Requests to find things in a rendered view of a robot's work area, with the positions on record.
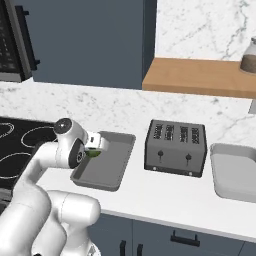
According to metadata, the dark blue wall cupboard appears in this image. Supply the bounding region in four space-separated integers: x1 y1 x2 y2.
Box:
14 0 158 91

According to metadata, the black hob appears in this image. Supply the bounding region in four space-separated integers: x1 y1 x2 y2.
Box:
0 116 60 214

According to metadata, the black microwave handle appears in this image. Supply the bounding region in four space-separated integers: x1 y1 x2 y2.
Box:
15 4 42 72

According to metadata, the light grey tupperware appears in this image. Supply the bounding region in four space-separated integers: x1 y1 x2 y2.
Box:
209 142 256 204

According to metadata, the wooden shelf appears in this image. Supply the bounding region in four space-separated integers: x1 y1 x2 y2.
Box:
142 57 256 100

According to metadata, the green avocado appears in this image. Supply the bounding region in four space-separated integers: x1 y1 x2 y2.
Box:
85 149 102 159

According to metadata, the grey four-slot toaster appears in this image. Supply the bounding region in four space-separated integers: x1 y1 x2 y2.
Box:
143 118 209 179

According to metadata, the black microwave oven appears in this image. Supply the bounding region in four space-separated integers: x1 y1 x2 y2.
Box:
0 0 42 83

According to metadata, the glass jar with brown contents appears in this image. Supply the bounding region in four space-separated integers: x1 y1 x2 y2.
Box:
239 36 256 77

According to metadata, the dark blue cupboard door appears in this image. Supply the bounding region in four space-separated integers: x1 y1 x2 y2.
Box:
132 218 246 256
88 213 134 256
238 241 256 256

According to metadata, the dark grey tupperware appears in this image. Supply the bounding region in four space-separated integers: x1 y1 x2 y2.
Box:
70 130 137 193

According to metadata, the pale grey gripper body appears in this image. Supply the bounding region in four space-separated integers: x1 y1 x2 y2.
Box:
98 134 111 152

